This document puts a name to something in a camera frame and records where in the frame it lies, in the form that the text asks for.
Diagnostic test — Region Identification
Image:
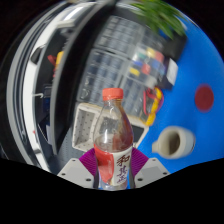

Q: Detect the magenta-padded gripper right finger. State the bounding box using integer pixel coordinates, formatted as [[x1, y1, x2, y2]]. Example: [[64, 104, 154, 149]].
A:
[[127, 147, 170, 190]]

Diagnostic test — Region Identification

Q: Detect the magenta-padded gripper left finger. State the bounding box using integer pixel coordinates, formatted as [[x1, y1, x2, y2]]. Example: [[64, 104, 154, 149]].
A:
[[57, 148, 100, 190]]

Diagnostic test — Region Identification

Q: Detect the clear red-capped drink bottle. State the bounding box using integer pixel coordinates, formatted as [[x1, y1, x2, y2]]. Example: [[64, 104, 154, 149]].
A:
[[93, 87, 134, 191]]

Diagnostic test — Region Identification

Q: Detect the beige ceramic mug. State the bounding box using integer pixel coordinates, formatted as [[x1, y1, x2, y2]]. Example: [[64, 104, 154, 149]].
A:
[[151, 125, 197, 159]]

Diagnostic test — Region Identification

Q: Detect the black rectangular pouch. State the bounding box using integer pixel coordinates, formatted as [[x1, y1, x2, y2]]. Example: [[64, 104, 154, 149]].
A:
[[99, 114, 145, 148]]

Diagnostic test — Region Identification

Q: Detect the white perforated tray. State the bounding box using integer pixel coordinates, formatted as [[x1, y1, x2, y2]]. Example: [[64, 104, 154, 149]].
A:
[[71, 102, 150, 153]]

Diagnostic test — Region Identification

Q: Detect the yellow multimeter with red leads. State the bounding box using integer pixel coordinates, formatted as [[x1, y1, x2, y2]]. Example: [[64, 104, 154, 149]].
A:
[[142, 87, 165, 127]]

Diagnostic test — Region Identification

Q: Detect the grey small-parts drawer cabinet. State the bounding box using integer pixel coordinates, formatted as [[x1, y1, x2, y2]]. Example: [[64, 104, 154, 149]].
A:
[[78, 48, 134, 108], [119, 76, 151, 118], [94, 14, 158, 59]]

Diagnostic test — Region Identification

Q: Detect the black overhead shelf unit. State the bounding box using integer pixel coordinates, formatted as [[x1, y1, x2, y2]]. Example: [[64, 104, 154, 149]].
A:
[[6, 0, 118, 164]]

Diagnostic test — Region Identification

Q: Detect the flat round red coaster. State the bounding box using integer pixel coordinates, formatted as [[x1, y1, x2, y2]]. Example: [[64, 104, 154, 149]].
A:
[[194, 84, 215, 113]]

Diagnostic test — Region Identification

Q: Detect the dark box with white label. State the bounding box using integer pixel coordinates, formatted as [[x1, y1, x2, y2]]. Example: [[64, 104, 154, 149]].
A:
[[163, 58, 179, 90]]

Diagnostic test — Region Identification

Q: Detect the flat black case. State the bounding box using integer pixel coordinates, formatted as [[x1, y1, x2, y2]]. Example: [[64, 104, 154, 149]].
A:
[[166, 31, 188, 61]]

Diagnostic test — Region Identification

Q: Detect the green potted plant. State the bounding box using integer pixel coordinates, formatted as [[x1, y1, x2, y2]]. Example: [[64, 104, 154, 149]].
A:
[[131, 0, 188, 39]]

